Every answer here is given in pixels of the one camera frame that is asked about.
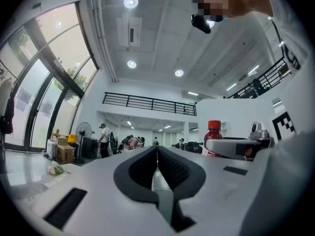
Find person's white shirt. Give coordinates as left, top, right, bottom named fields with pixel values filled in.
left=260, top=0, right=315, bottom=142

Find black floor fan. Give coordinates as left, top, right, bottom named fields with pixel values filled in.
left=73, top=121, right=93, bottom=164

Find black window frame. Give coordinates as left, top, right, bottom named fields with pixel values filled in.
left=0, top=1, right=99, bottom=152

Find pink artificial flower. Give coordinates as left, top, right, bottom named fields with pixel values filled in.
left=47, top=162, right=71, bottom=176

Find ceiling air conditioner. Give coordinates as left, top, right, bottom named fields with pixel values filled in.
left=116, top=12, right=143, bottom=48

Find red round object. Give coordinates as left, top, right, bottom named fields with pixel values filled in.
left=202, top=120, right=224, bottom=158

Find black head camera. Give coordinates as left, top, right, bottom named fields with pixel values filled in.
left=190, top=13, right=212, bottom=34

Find large brown cardboard box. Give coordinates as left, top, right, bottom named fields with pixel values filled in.
left=57, top=144, right=76, bottom=164

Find black cabinet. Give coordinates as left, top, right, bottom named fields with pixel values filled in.
left=81, top=137, right=99, bottom=160

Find black hanging bag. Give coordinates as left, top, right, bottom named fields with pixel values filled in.
left=0, top=96, right=15, bottom=135

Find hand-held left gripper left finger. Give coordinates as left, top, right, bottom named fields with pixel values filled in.
left=31, top=146, right=174, bottom=236

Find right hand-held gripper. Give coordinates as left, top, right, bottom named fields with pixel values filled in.
left=203, top=111, right=298, bottom=161

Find white ceiling pipes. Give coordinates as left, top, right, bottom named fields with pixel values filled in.
left=90, top=0, right=119, bottom=83

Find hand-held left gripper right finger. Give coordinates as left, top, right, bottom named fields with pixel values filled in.
left=157, top=146, right=254, bottom=236

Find white wheeled case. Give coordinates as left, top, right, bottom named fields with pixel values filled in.
left=46, top=138, right=59, bottom=160

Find black balcony railing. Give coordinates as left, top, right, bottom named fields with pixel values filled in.
left=102, top=91, right=197, bottom=117
left=226, top=57, right=292, bottom=99

